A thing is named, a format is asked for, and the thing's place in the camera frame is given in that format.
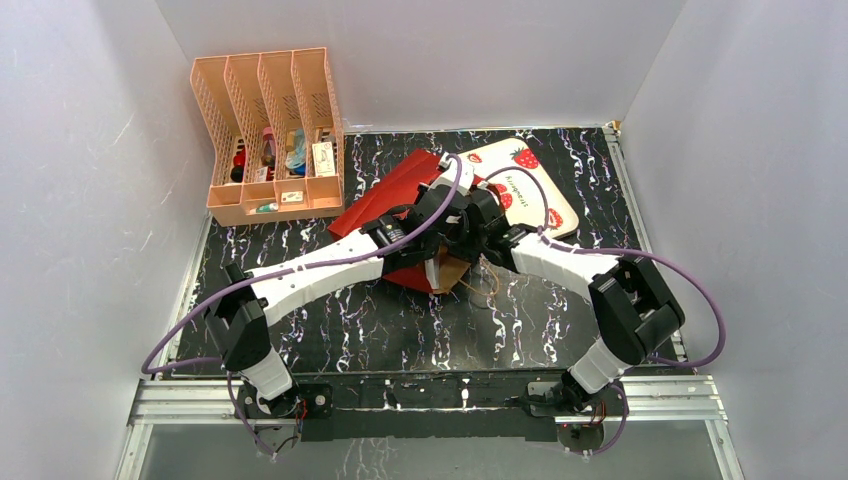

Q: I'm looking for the red brown paper bag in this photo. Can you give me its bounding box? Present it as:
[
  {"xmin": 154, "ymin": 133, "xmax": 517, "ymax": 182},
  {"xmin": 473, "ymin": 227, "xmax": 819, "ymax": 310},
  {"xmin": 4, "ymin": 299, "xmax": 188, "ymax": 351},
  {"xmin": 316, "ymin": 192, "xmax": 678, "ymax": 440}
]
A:
[{"xmin": 329, "ymin": 150, "xmax": 513, "ymax": 294}]

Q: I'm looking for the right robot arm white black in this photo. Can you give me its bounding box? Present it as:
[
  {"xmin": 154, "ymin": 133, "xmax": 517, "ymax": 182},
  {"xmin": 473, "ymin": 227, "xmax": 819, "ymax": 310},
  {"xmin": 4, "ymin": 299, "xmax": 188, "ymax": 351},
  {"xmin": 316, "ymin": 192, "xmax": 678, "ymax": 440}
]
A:
[{"xmin": 458, "ymin": 188, "xmax": 685, "ymax": 414}]

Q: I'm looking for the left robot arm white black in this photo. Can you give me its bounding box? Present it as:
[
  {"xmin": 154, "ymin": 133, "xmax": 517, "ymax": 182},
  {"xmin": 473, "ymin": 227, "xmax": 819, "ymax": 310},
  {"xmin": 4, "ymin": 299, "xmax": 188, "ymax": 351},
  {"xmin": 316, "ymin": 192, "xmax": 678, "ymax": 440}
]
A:
[{"xmin": 201, "ymin": 185, "xmax": 469, "ymax": 416}]

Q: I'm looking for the strawberry print cutting board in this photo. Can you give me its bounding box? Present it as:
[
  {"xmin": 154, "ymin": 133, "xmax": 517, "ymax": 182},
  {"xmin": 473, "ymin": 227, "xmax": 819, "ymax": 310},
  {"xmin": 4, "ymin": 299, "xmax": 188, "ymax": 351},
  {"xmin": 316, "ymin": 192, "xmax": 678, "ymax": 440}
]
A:
[{"xmin": 459, "ymin": 138, "xmax": 579, "ymax": 239}]

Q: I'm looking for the white card box in organizer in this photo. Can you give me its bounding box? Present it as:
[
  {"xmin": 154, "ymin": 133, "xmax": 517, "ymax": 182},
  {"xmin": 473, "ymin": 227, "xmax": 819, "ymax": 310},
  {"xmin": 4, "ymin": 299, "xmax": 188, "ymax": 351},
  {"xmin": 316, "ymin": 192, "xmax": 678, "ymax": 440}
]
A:
[{"xmin": 312, "ymin": 141, "xmax": 337, "ymax": 177}]

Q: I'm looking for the small white label box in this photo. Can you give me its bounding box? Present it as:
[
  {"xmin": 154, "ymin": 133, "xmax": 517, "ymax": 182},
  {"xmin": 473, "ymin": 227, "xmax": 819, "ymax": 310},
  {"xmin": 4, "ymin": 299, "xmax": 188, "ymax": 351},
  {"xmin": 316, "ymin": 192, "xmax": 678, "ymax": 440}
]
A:
[{"xmin": 280, "ymin": 191, "xmax": 304, "ymax": 205}]

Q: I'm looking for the blue packet in organizer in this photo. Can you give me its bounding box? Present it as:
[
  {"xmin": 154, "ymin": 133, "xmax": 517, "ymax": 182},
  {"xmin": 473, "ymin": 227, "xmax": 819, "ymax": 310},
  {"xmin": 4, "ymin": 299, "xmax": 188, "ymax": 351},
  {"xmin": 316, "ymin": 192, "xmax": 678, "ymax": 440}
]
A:
[{"xmin": 285, "ymin": 129, "xmax": 306, "ymax": 177}]

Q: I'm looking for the small green white tube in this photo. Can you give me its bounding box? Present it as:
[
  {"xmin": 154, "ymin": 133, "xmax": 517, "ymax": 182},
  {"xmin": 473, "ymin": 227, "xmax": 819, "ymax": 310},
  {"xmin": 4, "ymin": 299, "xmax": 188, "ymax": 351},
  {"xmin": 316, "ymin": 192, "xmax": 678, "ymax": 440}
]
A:
[{"xmin": 254, "ymin": 202, "xmax": 279, "ymax": 214}]

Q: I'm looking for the pink brown bottle in organizer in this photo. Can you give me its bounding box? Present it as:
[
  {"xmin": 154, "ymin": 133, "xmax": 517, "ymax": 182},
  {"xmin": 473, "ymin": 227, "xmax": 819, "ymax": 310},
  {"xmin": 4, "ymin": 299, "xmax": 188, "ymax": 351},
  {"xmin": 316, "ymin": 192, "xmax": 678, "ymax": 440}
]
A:
[{"xmin": 261, "ymin": 127, "xmax": 276, "ymax": 168}]

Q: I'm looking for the pink plastic file organizer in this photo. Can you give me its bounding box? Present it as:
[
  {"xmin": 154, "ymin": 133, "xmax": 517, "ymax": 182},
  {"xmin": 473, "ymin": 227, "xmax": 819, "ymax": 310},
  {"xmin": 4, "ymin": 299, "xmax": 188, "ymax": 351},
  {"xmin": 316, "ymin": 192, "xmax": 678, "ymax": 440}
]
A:
[{"xmin": 190, "ymin": 47, "xmax": 345, "ymax": 226}]

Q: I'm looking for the red dark bottle in organizer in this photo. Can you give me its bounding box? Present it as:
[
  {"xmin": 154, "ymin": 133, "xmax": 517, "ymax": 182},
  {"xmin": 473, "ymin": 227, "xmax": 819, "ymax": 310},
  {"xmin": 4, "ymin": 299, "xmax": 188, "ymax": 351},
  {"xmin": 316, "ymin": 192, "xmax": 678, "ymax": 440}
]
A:
[{"xmin": 230, "ymin": 147, "xmax": 247, "ymax": 183}]

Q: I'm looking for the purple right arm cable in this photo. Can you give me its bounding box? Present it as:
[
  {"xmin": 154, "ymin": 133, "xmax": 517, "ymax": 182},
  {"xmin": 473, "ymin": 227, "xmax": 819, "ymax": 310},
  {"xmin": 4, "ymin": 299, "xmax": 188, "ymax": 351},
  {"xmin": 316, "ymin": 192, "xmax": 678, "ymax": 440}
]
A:
[{"xmin": 483, "ymin": 165, "xmax": 727, "ymax": 370}]

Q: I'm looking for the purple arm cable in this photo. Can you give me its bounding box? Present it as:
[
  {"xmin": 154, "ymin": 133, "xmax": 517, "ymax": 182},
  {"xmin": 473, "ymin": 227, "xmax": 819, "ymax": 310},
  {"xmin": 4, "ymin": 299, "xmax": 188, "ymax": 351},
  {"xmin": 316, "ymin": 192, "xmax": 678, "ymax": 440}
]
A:
[
  {"xmin": 483, "ymin": 165, "xmax": 727, "ymax": 370},
  {"xmin": 140, "ymin": 154, "xmax": 464, "ymax": 458}
]

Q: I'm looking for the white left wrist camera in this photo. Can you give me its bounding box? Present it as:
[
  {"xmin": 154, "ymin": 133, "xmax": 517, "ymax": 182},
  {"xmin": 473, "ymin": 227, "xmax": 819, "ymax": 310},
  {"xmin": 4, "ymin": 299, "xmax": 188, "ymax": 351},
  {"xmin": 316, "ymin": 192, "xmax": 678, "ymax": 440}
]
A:
[{"xmin": 431, "ymin": 153, "xmax": 475, "ymax": 196}]

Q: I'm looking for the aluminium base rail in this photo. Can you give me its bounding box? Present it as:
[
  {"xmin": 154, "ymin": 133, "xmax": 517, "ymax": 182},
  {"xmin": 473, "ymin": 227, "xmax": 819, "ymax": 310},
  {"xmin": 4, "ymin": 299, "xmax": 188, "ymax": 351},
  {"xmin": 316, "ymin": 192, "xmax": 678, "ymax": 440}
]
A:
[{"xmin": 129, "ymin": 371, "xmax": 727, "ymax": 425}]

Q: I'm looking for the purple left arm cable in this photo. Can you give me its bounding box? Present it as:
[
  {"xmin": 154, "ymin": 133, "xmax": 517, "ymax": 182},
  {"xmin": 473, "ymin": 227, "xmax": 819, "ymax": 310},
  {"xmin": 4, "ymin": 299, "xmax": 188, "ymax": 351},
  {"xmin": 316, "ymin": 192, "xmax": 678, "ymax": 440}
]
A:
[{"xmin": 140, "ymin": 154, "xmax": 464, "ymax": 458}]

